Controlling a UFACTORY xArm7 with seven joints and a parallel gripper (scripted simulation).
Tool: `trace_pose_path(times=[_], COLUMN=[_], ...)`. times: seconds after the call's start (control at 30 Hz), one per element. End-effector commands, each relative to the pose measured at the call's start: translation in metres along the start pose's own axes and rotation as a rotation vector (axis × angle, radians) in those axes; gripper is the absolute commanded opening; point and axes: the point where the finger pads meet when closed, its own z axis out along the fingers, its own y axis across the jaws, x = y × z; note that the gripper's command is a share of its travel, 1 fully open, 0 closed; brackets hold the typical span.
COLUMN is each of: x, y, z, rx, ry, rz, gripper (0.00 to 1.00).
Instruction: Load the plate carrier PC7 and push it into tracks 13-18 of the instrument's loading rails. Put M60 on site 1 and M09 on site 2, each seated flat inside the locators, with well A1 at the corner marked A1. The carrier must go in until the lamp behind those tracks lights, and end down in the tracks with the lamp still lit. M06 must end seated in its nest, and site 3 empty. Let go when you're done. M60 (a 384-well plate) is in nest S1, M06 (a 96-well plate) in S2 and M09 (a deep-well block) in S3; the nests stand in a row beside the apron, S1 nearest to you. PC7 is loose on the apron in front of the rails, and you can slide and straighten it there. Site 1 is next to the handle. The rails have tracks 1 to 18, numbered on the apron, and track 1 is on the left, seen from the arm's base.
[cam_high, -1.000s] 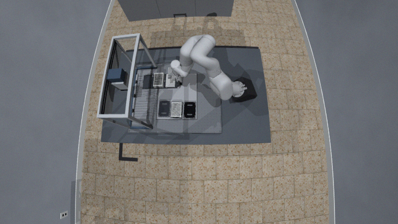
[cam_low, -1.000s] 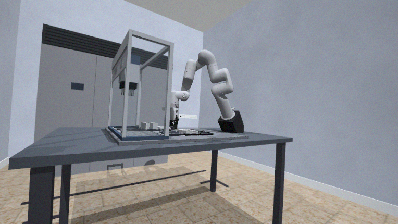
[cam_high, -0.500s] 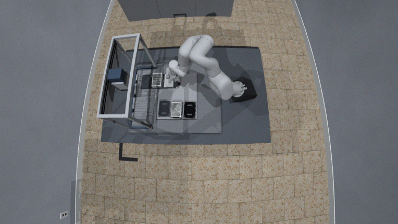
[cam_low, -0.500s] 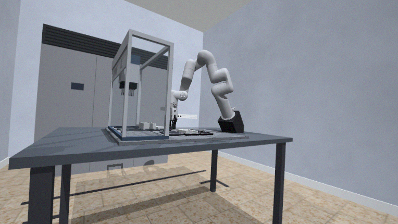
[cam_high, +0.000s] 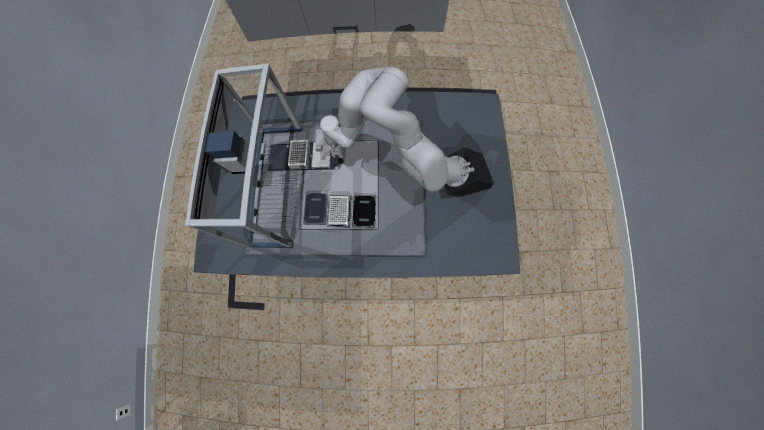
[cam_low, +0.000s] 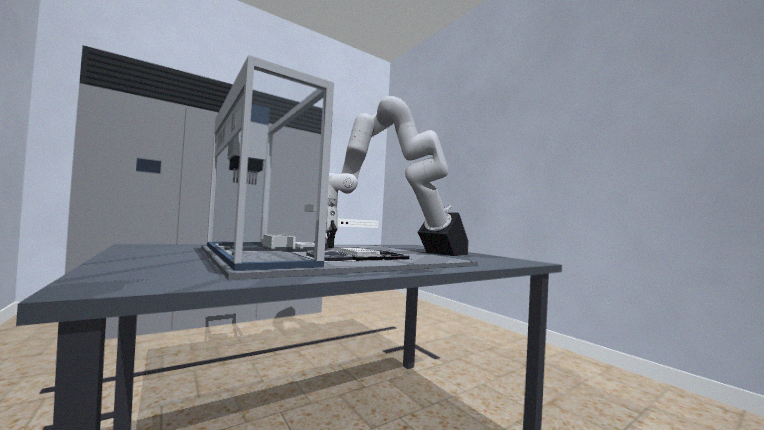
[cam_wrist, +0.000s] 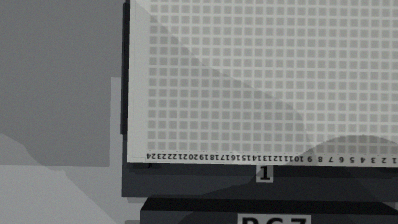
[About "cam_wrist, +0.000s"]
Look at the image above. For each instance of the white multi-well plate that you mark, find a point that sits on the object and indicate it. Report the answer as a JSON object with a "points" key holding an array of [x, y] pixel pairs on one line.
{"points": [[263, 82]]}

